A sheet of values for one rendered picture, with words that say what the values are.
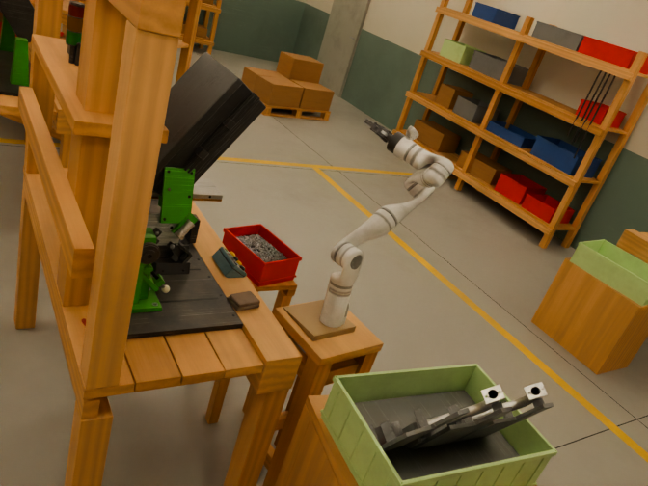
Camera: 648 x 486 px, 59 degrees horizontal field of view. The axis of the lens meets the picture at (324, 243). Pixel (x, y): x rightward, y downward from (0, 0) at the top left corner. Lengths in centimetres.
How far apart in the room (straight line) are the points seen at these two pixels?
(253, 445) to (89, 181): 109
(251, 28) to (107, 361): 1072
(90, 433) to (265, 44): 1090
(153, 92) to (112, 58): 39
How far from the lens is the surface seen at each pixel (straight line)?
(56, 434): 283
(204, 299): 212
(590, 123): 661
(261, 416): 211
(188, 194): 220
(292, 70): 873
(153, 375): 180
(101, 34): 167
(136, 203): 142
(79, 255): 158
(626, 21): 743
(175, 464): 275
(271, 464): 252
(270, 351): 195
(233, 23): 1191
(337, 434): 187
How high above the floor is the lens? 207
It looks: 25 degrees down
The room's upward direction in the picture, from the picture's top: 18 degrees clockwise
